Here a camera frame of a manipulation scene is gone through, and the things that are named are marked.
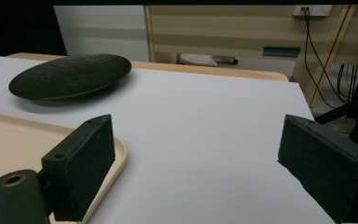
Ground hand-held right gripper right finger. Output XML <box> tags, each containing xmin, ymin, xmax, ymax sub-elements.
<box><xmin>277</xmin><ymin>114</ymin><xmax>358</xmax><ymax>224</ymax></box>

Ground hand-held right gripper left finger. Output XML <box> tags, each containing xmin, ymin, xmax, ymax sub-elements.
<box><xmin>40</xmin><ymin>113</ymin><xmax>117</xmax><ymax>223</ymax></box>

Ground beige plastic tray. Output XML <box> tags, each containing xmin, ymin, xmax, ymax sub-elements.
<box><xmin>0</xmin><ymin>110</ymin><xmax>129</xmax><ymax>224</ymax></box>

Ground black round plate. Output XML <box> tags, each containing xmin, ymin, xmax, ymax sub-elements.
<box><xmin>7</xmin><ymin>53</ymin><xmax>132</xmax><ymax>101</ymax></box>

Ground white panel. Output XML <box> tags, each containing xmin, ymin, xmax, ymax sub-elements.
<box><xmin>53</xmin><ymin>5</ymin><xmax>152</xmax><ymax>63</ymax></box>

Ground black cable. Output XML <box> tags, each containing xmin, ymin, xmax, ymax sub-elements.
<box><xmin>303</xmin><ymin>7</ymin><xmax>349</xmax><ymax>105</ymax></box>
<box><xmin>303</xmin><ymin>8</ymin><xmax>337</xmax><ymax>110</ymax></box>

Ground black and yellow cables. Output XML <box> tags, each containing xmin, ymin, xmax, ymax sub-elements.
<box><xmin>304</xmin><ymin>5</ymin><xmax>357</xmax><ymax>108</ymax></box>

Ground white wall socket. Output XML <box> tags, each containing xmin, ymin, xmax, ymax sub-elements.
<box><xmin>293</xmin><ymin>4</ymin><xmax>333</xmax><ymax>18</ymax></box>

